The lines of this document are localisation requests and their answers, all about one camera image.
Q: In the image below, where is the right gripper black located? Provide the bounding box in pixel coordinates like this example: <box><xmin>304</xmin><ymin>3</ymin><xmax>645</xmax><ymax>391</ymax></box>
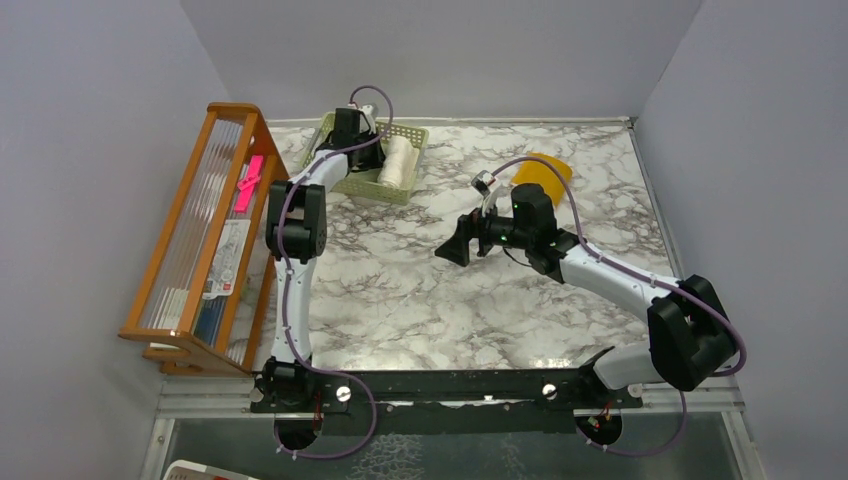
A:
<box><xmin>435</xmin><ymin>194</ymin><xmax>533</xmax><ymax>266</ymax></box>

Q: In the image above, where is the white towel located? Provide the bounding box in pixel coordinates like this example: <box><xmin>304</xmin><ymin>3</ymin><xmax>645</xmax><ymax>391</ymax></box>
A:
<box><xmin>377</xmin><ymin>136</ymin><xmax>419</xmax><ymax>188</ymax></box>

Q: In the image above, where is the yellow towel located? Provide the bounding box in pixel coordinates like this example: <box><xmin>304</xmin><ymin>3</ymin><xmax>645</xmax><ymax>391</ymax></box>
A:
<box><xmin>511</xmin><ymin>152</ymin><xmax>573</xmax><ymax>208</ymax></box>

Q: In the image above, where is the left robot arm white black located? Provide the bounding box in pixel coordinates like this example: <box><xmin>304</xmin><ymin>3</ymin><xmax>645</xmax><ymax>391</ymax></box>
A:
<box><xmin>259</xmin><ymin>102</ymin><xmax>385</xmax><ymax>411</ymax></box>

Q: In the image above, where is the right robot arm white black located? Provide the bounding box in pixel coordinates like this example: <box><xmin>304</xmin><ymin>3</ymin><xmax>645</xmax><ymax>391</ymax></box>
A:
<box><xmin>435</xmin><ymin>184</ymin><xmax>741</xmax><ymax>407</ymax></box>

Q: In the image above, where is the pink plastic clip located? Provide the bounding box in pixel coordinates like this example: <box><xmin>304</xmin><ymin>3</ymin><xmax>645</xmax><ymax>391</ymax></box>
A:
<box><xmin>233</xmin><ymin>155</ymin><xmax>265</xmax><ymax>214</ymax></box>

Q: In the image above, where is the wooden rack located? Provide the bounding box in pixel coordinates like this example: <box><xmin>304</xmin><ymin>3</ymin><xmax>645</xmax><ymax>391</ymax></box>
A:
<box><xmin>118</xmin><ymin>102</ymin><xmax>288</xmax><ymax>377</ymax></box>

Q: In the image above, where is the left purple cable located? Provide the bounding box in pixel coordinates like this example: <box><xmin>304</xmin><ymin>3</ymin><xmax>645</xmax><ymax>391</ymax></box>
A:
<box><xmin>274</xmin><ymin>84</ymin><xmax>395</xmax><ymax>462</ymax></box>

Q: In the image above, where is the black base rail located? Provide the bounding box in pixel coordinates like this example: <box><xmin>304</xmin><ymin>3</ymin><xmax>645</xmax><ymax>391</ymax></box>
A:
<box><xmin>249</xmin><ymin>368</ymin><xmax>643</xmax><ymax>437</ymax></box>

